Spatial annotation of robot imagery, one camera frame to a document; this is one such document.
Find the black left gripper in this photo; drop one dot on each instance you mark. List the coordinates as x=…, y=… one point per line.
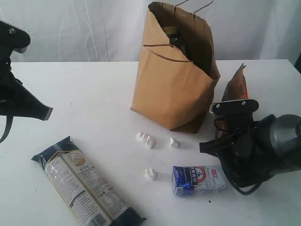
x=15, y=99

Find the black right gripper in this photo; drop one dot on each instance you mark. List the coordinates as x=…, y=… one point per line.
x=246, y=154

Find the white blue salt packet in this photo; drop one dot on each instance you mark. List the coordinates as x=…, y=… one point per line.
x=193, y=180

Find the brown orange coffee pouch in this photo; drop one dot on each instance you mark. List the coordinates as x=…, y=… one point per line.
x=235, y=89

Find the nut jar with gold lid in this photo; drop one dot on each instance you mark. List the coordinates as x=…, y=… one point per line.
x=178, y=49

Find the dark noodle package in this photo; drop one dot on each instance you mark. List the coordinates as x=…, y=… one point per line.
x=90, y=197

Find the brown paper shopping bag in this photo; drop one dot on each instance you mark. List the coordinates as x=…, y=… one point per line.
x=175, y=94

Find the white paper scrap near jar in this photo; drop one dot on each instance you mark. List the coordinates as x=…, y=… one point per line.
x=174, y=143

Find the white backdrop curtain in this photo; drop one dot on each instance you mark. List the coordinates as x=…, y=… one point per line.
x=112, y=30

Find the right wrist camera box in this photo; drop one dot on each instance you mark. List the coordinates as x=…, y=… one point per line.
x=234, y=114

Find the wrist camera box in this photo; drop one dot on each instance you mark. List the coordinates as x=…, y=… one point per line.
x=234, y=114
x=12, y=39

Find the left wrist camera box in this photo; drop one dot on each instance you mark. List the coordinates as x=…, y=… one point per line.
x=12, y=39

